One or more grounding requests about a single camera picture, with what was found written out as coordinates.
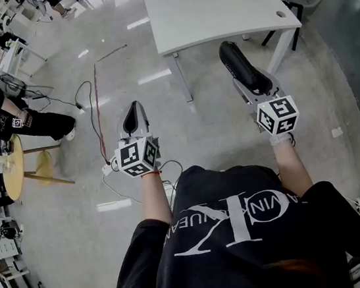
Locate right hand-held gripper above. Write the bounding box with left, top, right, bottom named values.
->
left=232, top=67, right=303, bottom=141

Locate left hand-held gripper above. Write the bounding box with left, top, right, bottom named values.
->
left=107, top=98, right=165, bottom=181

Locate black glasses case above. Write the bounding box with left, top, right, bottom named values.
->
left=217, top=35, right=275, bottom=100

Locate person's left forearm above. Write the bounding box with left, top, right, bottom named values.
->
left=137, top=171, right=175, bottom=229

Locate person's right forearm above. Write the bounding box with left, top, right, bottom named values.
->
left=271, top=138, right=316, bottom=202

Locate white power strip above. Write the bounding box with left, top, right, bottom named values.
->
left=101, top=162, right=116, bottom=177

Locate grey knit glove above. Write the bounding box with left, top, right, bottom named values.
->
left=269, top=131, right=294, bottom=148

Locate yellow wooden stool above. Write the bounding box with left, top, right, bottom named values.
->
left=19, top=142, right=76, bottom=192

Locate round wooden table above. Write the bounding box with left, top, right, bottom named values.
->
left=0, top=134, right=31, bottom=202

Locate white side table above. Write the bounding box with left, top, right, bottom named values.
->
left=0, top=35, right=50, bottom=83

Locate black printed T-shirt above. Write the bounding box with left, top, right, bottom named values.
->
left=94, top=142, right=360, bottom=288

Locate white drawer cabinet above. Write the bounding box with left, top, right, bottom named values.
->
left=0, top=236, right=20, bottom=261

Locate red string bracelet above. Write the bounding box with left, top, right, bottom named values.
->
left=140, top=170, right=164, bottom=179

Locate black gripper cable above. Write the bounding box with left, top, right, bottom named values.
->
left=157, top=158, right=189, bottom=205

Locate black cable with adapter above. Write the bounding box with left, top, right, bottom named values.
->
left=72, top=79, right=111, bottom=165

